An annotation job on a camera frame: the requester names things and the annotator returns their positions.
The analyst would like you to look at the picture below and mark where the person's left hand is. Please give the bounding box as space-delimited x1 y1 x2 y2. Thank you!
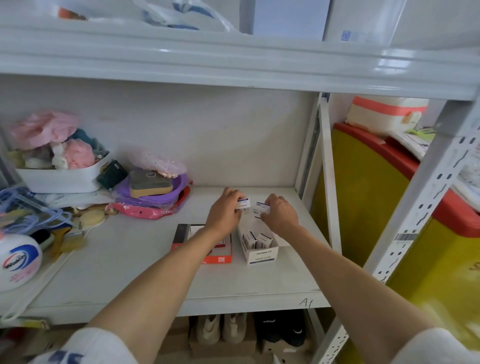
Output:
205 187 248 241

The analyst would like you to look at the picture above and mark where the person's right hand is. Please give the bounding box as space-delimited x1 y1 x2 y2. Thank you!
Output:
259 194 301 238

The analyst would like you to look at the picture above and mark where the person's left forearm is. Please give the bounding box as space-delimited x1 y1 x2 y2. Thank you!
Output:
85 226 223 340

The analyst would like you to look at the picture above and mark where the person's right forearm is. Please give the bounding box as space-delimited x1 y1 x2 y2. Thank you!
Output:
286 224 445 347

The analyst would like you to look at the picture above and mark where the white open carton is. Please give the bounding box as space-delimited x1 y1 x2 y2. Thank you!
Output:
237 209 280 266

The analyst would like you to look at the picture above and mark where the flat red and white box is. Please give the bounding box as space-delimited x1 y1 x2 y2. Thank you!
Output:
171 223 233 265

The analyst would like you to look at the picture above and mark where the purple plastic basin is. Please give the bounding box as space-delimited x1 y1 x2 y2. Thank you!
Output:
113 172 189 208

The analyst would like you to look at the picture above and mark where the pink flat packet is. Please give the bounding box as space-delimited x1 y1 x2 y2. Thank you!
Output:
105 187 193 221

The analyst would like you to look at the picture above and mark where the tan and grey sponge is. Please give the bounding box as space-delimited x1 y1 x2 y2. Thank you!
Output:
128 169 174 199

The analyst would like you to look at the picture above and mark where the clear dotted shower cap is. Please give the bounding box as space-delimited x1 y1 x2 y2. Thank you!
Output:
127 148 188 179

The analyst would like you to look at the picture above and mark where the black shoe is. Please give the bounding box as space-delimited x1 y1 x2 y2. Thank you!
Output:
281 310 307 347
254 312 283 344

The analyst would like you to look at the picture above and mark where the beige shoe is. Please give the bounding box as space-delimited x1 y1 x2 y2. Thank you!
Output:
195 313 223 346
223 313 249 344

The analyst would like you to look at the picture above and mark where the yellow bin with red lid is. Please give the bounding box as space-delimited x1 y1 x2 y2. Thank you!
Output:
310 122 480 364

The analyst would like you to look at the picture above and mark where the dark green pouch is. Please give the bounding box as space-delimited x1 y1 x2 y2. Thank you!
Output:
97 160 129 191

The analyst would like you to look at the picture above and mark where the round wooden brush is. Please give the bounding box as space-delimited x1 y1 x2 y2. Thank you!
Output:
78 209 108 230

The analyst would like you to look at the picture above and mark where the white cooler box orange band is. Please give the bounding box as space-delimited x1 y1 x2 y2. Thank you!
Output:
344 95 430 138

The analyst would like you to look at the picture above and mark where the white metal shelf rack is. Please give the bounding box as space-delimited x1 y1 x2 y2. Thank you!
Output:
0 15 480 364

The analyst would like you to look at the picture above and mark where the teal cloth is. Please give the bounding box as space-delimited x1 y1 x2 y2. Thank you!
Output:
70 128 110 154

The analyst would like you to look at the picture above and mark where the pink bath pouf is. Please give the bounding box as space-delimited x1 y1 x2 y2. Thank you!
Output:
62 139 97 170

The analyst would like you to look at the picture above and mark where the wooden comb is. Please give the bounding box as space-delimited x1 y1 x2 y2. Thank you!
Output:
48 224 88 260

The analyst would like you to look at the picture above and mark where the white plastic basket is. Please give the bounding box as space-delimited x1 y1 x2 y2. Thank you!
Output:
14 150 113 194

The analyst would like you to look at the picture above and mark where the person's left white sleeve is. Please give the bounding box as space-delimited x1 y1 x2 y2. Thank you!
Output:
28 327 129 364

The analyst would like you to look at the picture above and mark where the person's white sleeve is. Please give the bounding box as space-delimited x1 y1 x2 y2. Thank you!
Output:
28 327 129 364
390 327 480 364

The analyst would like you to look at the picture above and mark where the large white box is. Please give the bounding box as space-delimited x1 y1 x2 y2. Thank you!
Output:
239 0 333 41

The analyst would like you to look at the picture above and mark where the clear plastic bag blue print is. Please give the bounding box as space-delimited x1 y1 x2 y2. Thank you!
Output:
132 0 241 34

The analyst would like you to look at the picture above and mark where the bundle of blue hangers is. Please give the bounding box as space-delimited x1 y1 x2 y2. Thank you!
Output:
0 187 73 235

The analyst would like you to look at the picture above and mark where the pink plastic bag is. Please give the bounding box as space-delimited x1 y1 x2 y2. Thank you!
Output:
9 110 82 151

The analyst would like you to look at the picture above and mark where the person's right white sleeve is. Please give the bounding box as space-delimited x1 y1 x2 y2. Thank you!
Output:
390 327 480 364

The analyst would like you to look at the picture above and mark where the white bottle with red-blue label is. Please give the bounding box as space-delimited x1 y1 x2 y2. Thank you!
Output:
0 232 43 293

